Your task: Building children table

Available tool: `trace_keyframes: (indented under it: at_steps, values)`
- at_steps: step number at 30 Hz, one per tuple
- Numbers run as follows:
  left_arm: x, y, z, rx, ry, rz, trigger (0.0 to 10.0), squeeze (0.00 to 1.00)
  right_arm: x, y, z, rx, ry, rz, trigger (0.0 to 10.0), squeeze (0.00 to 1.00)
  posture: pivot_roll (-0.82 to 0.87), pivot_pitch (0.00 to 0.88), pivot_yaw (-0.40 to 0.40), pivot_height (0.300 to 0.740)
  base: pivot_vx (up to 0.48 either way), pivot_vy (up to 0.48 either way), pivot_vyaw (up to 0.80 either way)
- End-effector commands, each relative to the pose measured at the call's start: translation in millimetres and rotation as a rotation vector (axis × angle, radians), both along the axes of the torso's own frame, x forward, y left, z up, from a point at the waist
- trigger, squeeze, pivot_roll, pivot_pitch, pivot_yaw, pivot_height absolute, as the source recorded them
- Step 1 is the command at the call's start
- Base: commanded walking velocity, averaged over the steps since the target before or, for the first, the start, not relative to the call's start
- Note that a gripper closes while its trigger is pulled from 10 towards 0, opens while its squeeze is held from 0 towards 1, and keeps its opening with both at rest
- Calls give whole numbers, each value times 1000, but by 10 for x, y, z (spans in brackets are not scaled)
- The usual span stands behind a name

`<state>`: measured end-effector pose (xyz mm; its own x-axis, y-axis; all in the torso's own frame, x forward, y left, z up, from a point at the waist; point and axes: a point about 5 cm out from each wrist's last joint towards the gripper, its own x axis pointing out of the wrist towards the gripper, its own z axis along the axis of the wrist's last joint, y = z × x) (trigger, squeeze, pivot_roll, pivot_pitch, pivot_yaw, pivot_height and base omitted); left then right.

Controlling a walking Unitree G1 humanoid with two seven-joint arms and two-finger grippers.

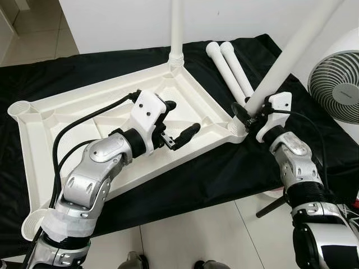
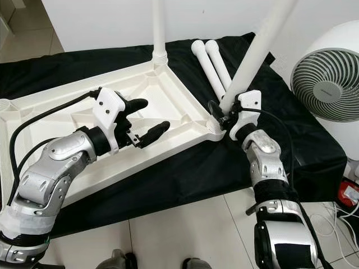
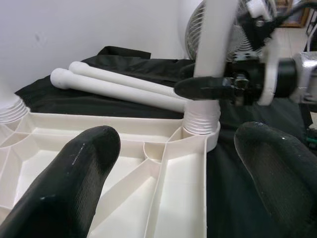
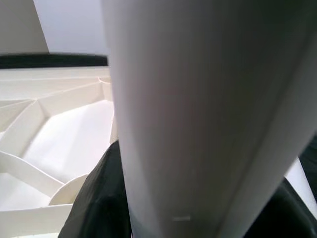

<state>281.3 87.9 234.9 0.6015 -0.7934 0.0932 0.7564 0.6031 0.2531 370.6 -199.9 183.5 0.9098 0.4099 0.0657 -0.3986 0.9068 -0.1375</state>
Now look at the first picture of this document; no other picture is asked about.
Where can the white plastic table top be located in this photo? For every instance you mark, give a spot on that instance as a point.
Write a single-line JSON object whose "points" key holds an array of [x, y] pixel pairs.
{"points": [[196, 112]]}

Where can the white plastic table leg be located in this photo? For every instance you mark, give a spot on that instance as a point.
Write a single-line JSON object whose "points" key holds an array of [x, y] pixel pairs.
{"points": [[224, 70], [240, 70], [176, 28], [297, 50]]}

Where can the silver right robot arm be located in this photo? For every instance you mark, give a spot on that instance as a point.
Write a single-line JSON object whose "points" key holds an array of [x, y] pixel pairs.
{"points": [[297, 162]]}

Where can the black table cloth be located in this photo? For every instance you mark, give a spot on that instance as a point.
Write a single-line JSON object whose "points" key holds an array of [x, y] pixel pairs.
{"points": [[235, 168]]}

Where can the white floor fan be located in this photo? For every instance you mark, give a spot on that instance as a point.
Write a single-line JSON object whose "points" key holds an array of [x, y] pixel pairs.
{"points": [[336, 84]]}

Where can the grey robot left foot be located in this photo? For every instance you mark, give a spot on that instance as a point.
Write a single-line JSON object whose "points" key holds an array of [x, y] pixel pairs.
{"points": [[134, 261]]}

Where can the grey robot foot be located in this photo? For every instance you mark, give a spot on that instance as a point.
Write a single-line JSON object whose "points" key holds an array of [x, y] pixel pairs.
{"points": [[210, 265], [134, 261]]}

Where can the grey robot right foot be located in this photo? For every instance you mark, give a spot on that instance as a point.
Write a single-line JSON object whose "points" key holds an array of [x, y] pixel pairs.
{"points": [[210, 265]]}

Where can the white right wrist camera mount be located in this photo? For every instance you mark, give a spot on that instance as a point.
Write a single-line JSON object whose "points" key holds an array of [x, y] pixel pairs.
{"points": [[280, 103]]}

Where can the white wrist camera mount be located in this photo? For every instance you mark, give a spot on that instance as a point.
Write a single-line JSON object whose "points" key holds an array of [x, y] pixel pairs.
{"points": [[280, 103], [148, 109]]}

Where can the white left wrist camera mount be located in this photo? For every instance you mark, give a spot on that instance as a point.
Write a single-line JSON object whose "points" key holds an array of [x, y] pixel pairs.
{"points": [[148, 109]]}

